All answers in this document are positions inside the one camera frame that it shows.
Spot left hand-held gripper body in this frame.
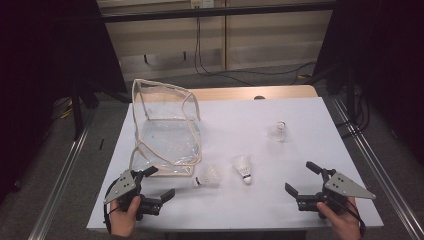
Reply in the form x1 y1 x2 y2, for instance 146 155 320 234
103 169 163 221

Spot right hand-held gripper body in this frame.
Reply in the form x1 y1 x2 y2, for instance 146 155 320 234
296 168 377 219

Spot clear plastic bag beige trim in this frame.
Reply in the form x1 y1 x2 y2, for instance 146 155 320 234
129 78 203 178

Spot white feather shuttlecock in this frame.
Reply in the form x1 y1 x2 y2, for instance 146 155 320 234
232 155 253 185
269 120 288 143
193 164 222 188

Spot person's left hand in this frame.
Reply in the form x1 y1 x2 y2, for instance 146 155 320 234
109 195 142 238

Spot person's right hand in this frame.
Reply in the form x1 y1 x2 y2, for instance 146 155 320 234
316 196 363 240

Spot white table sheet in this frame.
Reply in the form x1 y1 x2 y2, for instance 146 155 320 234
86 96 384 233

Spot black metal stand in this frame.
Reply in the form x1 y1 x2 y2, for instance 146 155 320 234
71 79 101 141
345 63 357 116

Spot black horizontal bar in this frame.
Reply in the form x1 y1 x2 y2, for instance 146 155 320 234
99 1 338 24

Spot left hand-held gripper black cable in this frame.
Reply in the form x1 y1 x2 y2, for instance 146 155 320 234
102 178 123 234

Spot hand-held gripper black cable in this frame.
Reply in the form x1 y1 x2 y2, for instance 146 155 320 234
339 196 367 238
102 178 123 234

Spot aluminium floor rail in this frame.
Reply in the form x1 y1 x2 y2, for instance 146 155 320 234
333 98 424 240
28 126 91 240

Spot right hand-held gripper black cable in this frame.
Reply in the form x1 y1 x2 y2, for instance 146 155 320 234
339 196 367 238

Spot black floor cables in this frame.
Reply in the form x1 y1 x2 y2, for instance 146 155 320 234
334 93 372 139

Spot yellow floor cable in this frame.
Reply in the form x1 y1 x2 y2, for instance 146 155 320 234
52 98 75 122

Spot black wall cable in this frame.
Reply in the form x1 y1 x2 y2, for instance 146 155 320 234
197 16 318 77
194 16 249 88

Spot white wall socket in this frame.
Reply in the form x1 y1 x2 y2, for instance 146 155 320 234
190 0 215 9

